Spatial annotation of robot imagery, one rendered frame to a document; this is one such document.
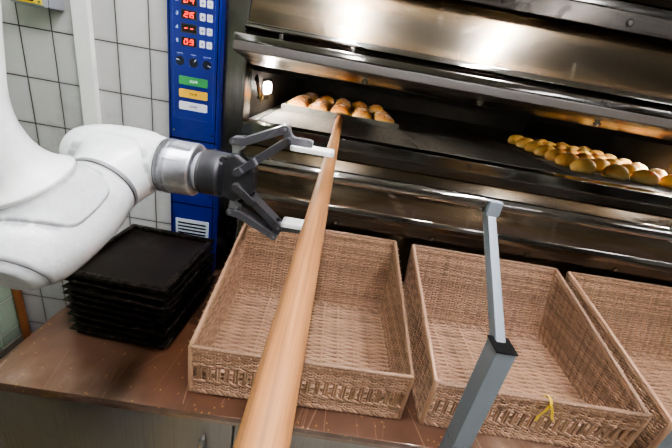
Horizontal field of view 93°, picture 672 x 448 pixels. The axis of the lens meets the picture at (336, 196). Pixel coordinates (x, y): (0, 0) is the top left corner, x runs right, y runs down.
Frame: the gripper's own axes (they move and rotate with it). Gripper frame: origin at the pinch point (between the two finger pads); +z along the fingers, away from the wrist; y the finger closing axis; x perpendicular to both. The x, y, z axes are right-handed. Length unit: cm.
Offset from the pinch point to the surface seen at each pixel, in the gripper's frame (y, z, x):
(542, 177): 2, 72, -56
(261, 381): -0.9, -0.7, 36.6
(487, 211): 4.6, 37.8, -17.8
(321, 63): -20.4, -6.4, -40.9
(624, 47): -40, 81, -58
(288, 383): -0.9, 1.0, 36.5
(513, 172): 3, 62, -56
